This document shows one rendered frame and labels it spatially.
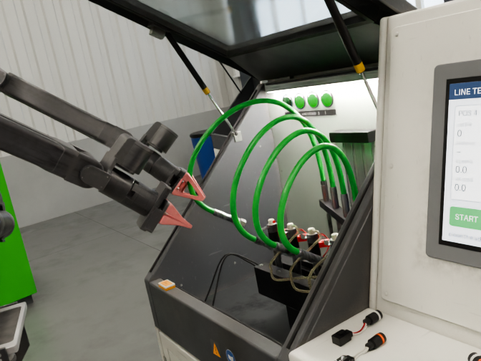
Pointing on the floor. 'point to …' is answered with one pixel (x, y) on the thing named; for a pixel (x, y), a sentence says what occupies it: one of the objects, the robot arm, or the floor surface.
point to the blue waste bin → (206, 157)
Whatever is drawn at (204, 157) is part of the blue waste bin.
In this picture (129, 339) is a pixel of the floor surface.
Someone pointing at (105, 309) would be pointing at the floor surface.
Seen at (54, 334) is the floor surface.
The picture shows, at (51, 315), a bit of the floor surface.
